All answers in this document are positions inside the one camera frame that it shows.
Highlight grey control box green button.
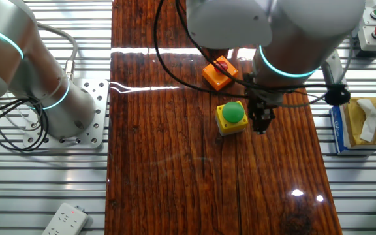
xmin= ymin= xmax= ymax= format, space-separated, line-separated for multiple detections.
xmin=361 ymin=6 xmax=376 ymax=27

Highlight gold tissue box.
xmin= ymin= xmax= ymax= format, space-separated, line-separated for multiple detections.
xmin=341 ymin=97 xmax=376 ymax=148

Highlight black camera cable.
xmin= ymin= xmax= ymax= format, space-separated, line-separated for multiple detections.
xmin=174 ymin=0 xmax=339 ymax=91

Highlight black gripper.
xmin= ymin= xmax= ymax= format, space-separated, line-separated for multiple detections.
xmin=247 ymin=93 xmax=277 ymax=135

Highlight black base cable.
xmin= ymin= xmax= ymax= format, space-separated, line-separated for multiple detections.
xmin=0 ymin=96 xmax=50 ymax=153

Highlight orange box red button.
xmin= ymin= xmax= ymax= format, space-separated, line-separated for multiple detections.
xmin=202 ymin=55 xmax=239 ymax=91

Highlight yellow box green button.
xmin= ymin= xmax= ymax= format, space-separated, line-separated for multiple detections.
xmin=215 ymin=101 xmax=249 ymax=137

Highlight white power strip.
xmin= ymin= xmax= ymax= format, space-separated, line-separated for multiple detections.
xmin=41 ymin=202 xmax=89 ymax=235

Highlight thick grey base cable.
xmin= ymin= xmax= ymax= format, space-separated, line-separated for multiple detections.
xmin=36 ymin=22 xmax=79 ymax=81

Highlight grey control box red button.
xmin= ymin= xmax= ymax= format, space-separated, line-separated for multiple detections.
xmin=357 ymin=24 xmax=376 ymax=52

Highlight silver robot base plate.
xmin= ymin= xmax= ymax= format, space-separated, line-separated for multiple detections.
xmin=23 ymin=78 xmax=110 ymax=150

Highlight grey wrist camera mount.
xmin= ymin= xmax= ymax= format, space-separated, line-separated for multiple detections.
xmin=320 ymin=48 xmax=352 ymax=107

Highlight blue white tissue pack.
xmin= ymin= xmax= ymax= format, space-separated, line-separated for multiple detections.
xmin=329 ymin=103 xmax=376 ymax=156

